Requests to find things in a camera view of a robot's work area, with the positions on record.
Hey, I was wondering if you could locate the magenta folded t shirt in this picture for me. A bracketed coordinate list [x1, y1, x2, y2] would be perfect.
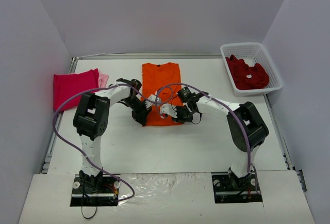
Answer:
[53, 69, 99, 111]

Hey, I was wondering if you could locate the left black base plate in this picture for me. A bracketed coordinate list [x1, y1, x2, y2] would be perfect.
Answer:
[70, 175, 119, 207]

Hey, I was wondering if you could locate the black cable loop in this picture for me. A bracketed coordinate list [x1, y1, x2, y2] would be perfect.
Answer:
[81, 203, 98, 220]

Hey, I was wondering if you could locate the dark red t shirt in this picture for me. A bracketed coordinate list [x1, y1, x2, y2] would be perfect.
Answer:
[225, 55, 270, 90]

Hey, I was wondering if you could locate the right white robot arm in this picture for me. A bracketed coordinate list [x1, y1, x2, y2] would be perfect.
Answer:
[172, 87, 269, 189]

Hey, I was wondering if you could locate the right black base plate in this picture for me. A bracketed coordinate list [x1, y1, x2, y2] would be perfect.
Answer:
[211, 172, 262, 204]

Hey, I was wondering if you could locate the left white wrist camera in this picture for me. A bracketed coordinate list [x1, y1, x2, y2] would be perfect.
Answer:
[145, 94, 162, 109]

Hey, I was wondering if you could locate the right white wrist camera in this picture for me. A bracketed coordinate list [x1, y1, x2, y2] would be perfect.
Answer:
[160, 104, 177, 119]

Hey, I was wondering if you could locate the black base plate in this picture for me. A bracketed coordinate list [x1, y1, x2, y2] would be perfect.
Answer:
[70, 175, 119, 207]
[211, 172, 262, 204]

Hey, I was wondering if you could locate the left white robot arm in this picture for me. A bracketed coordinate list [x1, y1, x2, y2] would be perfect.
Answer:
[73, 78, 152, 192]

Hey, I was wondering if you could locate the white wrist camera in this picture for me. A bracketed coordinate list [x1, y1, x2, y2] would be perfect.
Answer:
[145, 94, 162, 109]
[160, 104, 177, 119]

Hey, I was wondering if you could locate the white plastic basket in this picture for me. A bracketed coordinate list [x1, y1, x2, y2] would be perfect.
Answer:
[220, 42, 283, 97]

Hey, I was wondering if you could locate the orange t shirt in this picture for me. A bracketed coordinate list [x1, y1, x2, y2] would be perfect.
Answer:
[142, 62, 182, 126]

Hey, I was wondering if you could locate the pink folded t shirt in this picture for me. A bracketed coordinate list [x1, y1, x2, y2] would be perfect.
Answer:
[98, 72, 109, 88]

